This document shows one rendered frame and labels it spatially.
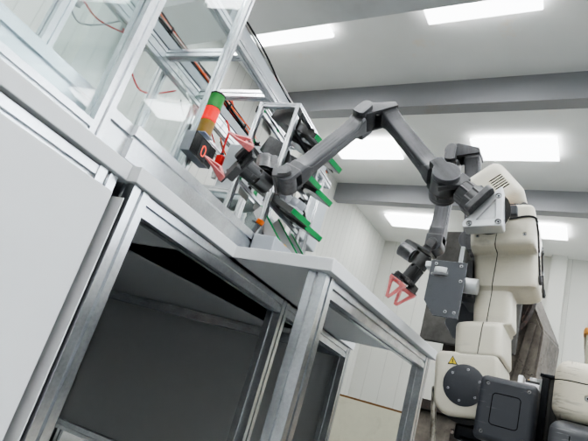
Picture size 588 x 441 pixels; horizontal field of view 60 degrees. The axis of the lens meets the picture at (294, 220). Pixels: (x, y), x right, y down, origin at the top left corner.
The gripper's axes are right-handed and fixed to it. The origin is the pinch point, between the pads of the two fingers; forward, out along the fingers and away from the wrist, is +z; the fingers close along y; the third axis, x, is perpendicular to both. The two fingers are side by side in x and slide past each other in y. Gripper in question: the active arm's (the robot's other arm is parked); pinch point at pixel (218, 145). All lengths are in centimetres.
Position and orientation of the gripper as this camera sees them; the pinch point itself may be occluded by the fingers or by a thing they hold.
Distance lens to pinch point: 146.5
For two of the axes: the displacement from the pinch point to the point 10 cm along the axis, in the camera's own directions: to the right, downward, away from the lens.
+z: -6.7, -5.4, -5.1
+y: 7.1, -6.6, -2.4
